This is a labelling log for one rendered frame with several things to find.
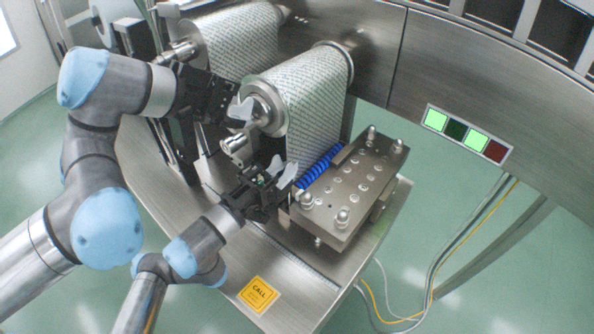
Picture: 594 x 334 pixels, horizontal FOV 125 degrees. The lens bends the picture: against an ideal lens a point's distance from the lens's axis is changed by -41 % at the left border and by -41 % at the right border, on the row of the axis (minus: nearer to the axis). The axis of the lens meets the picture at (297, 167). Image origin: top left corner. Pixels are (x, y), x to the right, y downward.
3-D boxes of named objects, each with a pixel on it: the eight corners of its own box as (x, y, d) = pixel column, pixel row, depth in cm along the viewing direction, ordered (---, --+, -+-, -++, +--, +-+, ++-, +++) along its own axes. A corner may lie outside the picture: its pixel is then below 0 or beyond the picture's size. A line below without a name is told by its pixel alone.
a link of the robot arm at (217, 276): (187, 262, 60) (170, 242, 52) (229, 258, 61) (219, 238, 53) (185, 291, 55) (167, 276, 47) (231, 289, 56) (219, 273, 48)
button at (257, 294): (238, 296, 60) (237, 294, 58) (257, 278, 63) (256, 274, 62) (259, 315, 57) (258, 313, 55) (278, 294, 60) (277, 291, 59)
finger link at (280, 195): (297, 182, 59) (270, 207, 55) (297, 186, 60) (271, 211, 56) (282, 171, 61) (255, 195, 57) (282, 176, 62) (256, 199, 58)
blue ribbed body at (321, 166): (292, 190, 69) (292, 181, 67) (336, 147, 80) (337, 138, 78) (302, 197, 68) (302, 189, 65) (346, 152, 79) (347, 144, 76)
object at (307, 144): (288, 188, 68) (285, 133, 55) (337, 141, 80) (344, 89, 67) (289, 189, 68) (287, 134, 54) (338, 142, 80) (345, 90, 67)
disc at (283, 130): (242, 122, 62) (234, 67, 51) (244, 121, 62) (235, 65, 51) (290, 148, 56) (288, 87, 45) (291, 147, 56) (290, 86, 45)
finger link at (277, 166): (294, 147, 61) (268, 170, 56) (295, 164, 65) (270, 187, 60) (284, 141, 62) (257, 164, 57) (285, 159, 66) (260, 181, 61)
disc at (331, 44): (306, 82, 75) (307, 34, 64) (307, 81, 75) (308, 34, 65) (349, 99, 69) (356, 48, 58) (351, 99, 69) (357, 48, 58)
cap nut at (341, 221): (330, 223, 60) (332, 213, 57) (339, 213, 62) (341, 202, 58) (343, 231, 58) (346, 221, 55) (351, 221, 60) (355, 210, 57)
